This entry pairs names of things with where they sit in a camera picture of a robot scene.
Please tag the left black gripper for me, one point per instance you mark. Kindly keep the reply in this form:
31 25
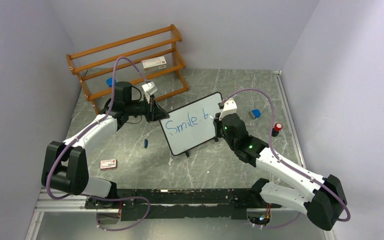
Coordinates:
153 112

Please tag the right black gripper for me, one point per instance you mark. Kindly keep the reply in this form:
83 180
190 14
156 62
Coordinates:
217 122

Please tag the white whiteboard black frame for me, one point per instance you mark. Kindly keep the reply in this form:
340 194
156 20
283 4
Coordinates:
192 124

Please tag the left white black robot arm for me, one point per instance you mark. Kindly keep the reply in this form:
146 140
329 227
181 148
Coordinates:
66 166

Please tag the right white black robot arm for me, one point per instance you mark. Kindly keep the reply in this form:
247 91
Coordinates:
321 199

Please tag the blue grey whiteboard eraser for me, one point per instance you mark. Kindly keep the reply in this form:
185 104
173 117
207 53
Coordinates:
254 114

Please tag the white red box on shelf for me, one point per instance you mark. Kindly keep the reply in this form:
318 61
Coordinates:
154 64

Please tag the orange wooden shelf rack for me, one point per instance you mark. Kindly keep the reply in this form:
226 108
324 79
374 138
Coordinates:
124 56

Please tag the blue cube on shelf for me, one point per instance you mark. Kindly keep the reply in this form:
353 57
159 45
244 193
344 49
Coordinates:
110 82

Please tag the red black bottle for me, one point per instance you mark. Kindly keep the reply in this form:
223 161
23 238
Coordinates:
277 127

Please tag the red white box on table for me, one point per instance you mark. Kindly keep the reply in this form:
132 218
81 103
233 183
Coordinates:
108 164

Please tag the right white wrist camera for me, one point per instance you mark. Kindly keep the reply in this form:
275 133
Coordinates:
229 107

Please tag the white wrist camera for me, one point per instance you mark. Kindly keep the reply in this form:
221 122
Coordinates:
149 89
229 107

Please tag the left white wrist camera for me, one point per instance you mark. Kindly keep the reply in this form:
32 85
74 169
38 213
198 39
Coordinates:
149 89

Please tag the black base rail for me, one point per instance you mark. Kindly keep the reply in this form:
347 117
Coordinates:
233 203

